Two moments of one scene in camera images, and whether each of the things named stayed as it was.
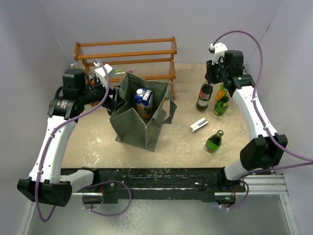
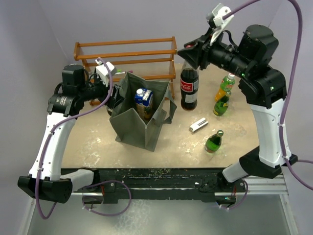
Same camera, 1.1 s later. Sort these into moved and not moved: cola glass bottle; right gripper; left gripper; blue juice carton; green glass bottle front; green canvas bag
Moved: cola glass bottle; right gripper
Not moved: green glass bottle front; blue juice carton; left gripper; green canvas bag
